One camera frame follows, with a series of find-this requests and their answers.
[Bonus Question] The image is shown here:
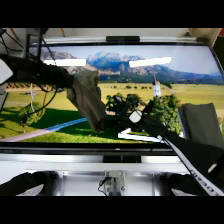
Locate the olive brown shirt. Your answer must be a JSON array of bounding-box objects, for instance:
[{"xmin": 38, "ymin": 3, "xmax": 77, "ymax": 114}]
[
  {"xmin": 66, "ymin": 70, "xmax": 108, "ymax": 133},
  {"xmin": 179, "ymin": 102, "xmax": 224, "ymax": 148}
]

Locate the black tripod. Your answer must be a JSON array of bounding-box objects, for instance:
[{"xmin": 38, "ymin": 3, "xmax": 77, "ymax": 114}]
[{"xmin": 0, "ymin": 28, "xmax": 25, "ymax": 54}]

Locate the black cable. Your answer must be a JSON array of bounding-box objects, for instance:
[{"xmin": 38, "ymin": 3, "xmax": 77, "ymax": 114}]
[
  {"xmin": 27, "ymin": 42, "xmax": 60, "ymax": 116},
  {"xmin": 97, "ymin": 177, "xmax": 112, "ymax": 197}
]

